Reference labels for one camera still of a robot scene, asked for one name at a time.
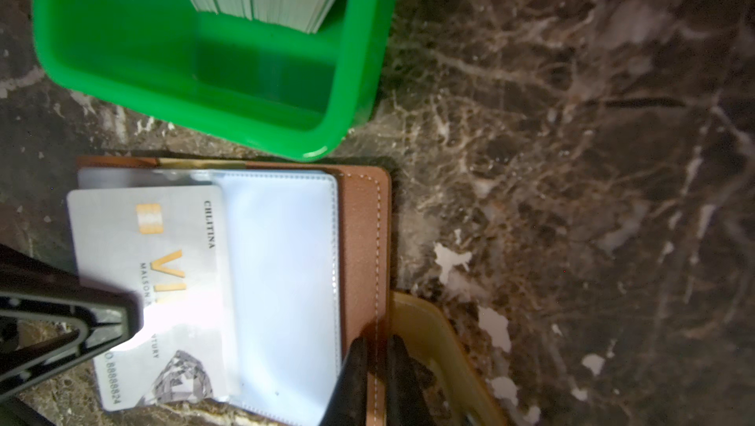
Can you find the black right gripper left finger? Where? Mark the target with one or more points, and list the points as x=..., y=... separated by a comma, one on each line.
x=349, y=400

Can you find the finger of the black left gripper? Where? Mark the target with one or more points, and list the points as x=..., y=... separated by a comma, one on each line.
x=33, y=292

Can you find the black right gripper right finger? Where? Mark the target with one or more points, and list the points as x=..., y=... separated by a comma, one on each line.
x=405, y=400

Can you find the brown leather card holder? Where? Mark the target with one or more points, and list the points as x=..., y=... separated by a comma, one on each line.
x=372, y=311

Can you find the green plastic tray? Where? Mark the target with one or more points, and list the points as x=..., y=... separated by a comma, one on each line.
x=270, y=88

